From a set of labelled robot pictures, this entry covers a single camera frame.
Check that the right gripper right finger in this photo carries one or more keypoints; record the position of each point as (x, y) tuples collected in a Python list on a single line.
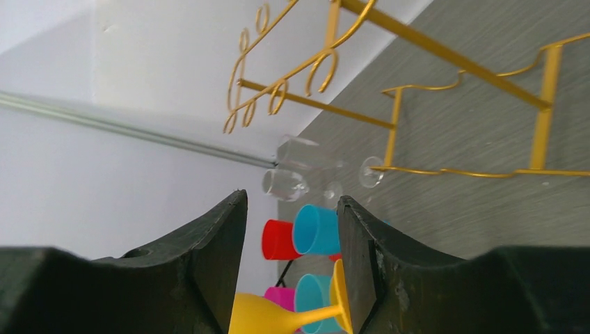
[(396, 284)]

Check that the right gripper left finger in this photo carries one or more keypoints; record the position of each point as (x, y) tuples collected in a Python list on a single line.
[(182, 282)]

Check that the yellow wine glass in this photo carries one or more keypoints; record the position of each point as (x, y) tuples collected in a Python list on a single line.
[(256, 314)]

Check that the pink wine glass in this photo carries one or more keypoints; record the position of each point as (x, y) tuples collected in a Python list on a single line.
[(282, 296)]

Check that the red wine glass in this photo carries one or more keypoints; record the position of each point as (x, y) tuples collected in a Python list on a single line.
[(277, 243)]

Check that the blue wine glass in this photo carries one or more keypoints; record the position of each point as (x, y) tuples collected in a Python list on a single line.
[(313, 292), (316, 232)]

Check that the clear wine glass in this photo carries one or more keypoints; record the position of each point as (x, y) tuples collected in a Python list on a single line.
[(306, 154), (290, 186)]

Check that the black tripod stand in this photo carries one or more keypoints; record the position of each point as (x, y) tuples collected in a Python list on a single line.
[(281, 278)]

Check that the left aluminium frame post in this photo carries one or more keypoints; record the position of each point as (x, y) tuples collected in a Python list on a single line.
[(59, 112)]

